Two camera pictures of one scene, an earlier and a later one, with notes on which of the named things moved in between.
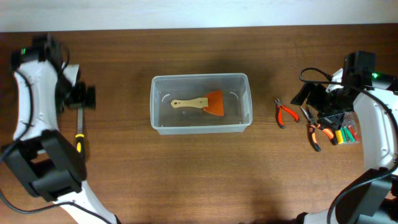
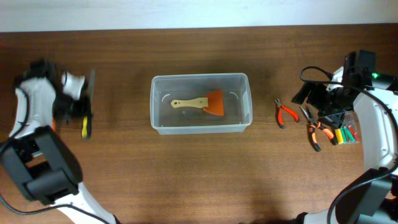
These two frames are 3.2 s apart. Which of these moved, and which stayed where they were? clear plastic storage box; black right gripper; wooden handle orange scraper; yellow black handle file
Moved: yellow black handle file
Stayed: black right gripper; wooden handle orange scraper; clear plastic storage box
